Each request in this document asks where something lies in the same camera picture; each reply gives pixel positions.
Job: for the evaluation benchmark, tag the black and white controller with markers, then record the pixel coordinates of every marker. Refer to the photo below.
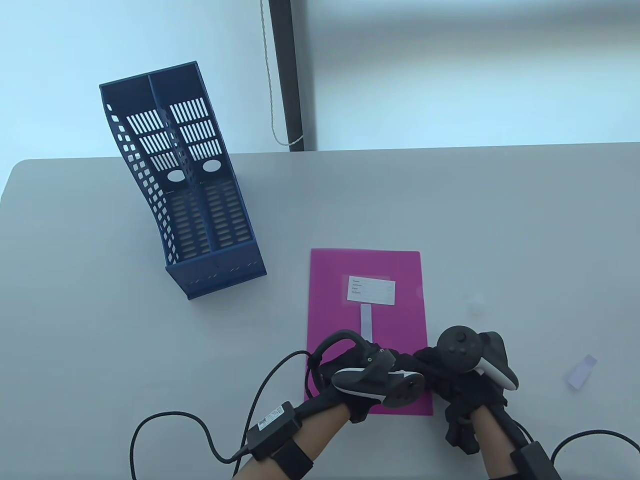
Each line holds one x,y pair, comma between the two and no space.
400,392
457,347

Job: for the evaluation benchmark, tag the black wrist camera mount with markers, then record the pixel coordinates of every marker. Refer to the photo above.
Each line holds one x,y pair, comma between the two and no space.
460,435

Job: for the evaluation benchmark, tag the black window frame post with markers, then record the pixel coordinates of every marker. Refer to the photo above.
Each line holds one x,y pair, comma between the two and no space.
287,75

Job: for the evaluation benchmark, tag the black wrist sensor box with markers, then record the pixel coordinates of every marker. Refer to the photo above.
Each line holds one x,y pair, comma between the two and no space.
535,462
272,430

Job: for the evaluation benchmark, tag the blue plastic file rack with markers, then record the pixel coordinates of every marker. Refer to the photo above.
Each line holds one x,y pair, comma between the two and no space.
220,272

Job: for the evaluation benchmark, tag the person's right hand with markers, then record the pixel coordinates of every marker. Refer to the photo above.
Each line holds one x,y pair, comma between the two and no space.
465,392

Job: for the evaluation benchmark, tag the pink L-shaped folder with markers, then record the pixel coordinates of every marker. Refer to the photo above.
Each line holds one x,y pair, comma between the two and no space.
330,280

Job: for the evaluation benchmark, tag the person's left hand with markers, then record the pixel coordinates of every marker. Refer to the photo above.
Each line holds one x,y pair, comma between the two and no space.
350,360

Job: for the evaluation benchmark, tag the translucent glue stick cap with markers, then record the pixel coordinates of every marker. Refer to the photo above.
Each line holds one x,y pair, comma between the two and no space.
475,305

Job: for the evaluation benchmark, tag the white label card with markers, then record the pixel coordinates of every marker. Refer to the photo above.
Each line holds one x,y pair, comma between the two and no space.
371,290

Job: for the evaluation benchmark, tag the person's right forearm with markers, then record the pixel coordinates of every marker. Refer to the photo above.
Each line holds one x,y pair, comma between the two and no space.
492,440

